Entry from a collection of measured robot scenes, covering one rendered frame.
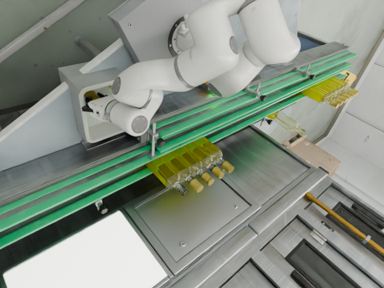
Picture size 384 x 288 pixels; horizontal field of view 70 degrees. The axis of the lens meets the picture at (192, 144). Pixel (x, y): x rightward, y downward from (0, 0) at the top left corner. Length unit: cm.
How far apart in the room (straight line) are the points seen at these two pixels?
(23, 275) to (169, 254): 45
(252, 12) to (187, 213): 78
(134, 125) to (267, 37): 39
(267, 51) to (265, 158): 96
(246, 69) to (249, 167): 75
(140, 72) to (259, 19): 28
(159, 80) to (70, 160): 54
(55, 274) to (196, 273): 45
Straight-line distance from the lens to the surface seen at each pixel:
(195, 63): 60
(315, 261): 124
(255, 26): 63
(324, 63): 206
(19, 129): 103
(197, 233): 109
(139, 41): 97
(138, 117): 74
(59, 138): 110
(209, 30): 59
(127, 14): 93
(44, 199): 101
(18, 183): 105
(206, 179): 107
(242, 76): 77
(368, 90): 700
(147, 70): 66
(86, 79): 97
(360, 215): 151
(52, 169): 106
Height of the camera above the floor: 158
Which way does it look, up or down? 31 degrees down
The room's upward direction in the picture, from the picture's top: 131 degrees clockwise
